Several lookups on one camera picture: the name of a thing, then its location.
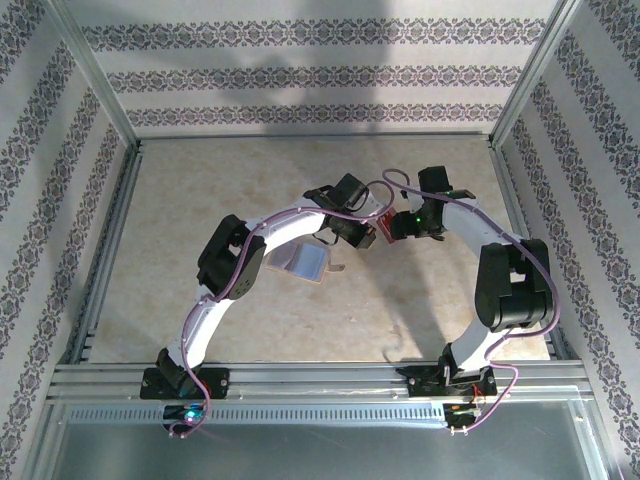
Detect red credit card stack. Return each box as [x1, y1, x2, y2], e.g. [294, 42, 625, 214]
[377, 209, 400, 246]

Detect beige card holder clear sleeves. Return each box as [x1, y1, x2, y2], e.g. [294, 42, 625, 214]
[267, 242, 346, 282]

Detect small controller circuit board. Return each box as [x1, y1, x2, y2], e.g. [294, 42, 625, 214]
[444, 402, 484, 426]
[163, 404, 207, 426]

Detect grey metal sheet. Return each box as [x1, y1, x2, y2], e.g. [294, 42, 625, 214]
[29, 399, 616, 480]

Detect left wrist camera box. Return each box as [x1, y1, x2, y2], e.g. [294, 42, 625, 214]
[363, 192, 389, 217]

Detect aluminium side rail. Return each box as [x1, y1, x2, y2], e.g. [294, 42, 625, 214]
[487, 142, 571, 361]
[69, 142, 145, 364]

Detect aluminium rail along wall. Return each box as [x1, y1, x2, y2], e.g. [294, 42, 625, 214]
[137, 130, 494, 147]

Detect long aluminium mounting rail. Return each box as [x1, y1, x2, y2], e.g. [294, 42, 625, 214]
[47, 362, 594, 402]

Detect purple cable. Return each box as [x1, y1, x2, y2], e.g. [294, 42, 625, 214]
[382, 168, 561, 436]
[169, 180, 394, 440]

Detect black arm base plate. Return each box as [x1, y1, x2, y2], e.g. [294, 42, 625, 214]
[139, 367, 231, 401]
[407, 366, 497, 400]

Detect slotted grey cable duct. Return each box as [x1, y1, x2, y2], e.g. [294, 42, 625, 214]
[67, 404, 451, 426]

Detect aluminium corner post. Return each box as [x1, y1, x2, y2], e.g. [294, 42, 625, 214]
[42, 0, 140, 147]
[492, 0, 586, 147]

